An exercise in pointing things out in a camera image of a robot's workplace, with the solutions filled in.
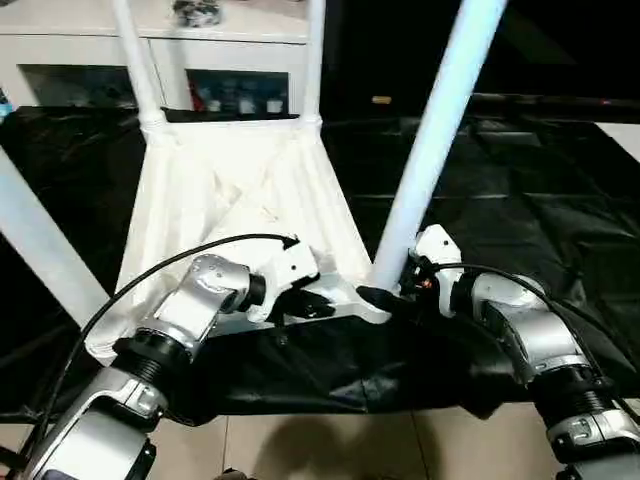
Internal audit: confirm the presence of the clear bag of dark items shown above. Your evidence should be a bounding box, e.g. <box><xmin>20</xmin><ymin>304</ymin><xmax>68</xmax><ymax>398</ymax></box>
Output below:
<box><xmin>171</xmin><ymin>0</ymin><xmax>222</xmax><ymax>27</ymax></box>

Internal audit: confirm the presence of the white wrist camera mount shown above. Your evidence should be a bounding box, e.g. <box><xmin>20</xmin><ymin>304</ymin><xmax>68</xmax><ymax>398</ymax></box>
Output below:
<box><xmin>246</xmin><ymin>238</ymin><xmax>322</xmax><ymax>325</ymax></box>
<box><xmin>411</xmin><ymin>223</ymin><xmax>465</xmax><ymax>320</ymax></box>

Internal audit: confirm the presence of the white plastic table leg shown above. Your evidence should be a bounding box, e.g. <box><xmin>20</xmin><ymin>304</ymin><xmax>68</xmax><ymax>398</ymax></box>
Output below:
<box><xmin>298</xmin><ymin>0</ymin><xmax>327</xmax><ymax>132</ymax></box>
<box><xmin>111</xmin><ymin>0</ymin><xmax>170</xmax><ymax>135</ymax></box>
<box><xmin>372</xmin><ymin>0</ymin><xmax>510</xmax><ymax>292</ymax></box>
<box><xmin>0</xmin><ymin>146</ymin><xmax>115</xmax><ymax>327</ymax></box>

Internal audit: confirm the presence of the white plastic table top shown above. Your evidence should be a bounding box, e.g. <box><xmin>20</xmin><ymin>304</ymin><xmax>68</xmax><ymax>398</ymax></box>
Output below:
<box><xmin>82</xmin><ymin>116</ymin><xmax>402</xmax><ymax>367</ymax></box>

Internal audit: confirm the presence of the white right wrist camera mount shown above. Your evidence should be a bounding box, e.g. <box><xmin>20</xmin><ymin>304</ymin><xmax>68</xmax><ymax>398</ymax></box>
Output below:
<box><xmin>411</xmin><ymin>223</ymin><xmax>465</xmax><ymax>320</ymax></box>

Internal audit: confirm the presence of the black plastic sheet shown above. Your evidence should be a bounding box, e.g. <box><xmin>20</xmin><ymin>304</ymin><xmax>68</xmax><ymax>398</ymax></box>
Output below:
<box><xmin>0</xmin><ymin>102</ymin><xmax>640</xmax><ymax>429</ymax></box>

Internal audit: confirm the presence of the white flat board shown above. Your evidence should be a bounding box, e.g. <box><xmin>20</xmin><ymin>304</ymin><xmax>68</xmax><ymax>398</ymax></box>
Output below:
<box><xmin>603</xmin><ymin>121</ymin><xmax>640</xmax><ymax>165</ymax></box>

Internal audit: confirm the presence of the black backdrop curtain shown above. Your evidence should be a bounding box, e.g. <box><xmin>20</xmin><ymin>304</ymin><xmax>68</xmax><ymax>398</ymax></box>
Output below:
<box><xmin>307</xmin><ymin>0</ymin><xmax>640</xmax><ymax>121</ymax></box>

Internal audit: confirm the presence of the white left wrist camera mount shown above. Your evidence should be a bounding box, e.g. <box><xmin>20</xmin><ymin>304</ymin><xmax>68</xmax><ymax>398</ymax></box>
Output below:
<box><xmin>246</xmin><ymin>238</ymin><xmax>322</xmax><ymax>325</ymax></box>

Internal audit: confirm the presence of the long black pole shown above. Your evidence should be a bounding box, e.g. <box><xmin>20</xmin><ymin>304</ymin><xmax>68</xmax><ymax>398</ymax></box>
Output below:
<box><xmin>471</xmin><ymin>92</ymin><xmax>640</xmax><ymax>110</ymax></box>

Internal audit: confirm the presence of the white cabinet with glass doors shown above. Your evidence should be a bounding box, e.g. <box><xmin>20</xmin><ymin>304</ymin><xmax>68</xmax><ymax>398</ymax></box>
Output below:
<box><xmin>0</xmin><ymin>0</ymin><xmax>312</xmax><ymax>115</ymax></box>

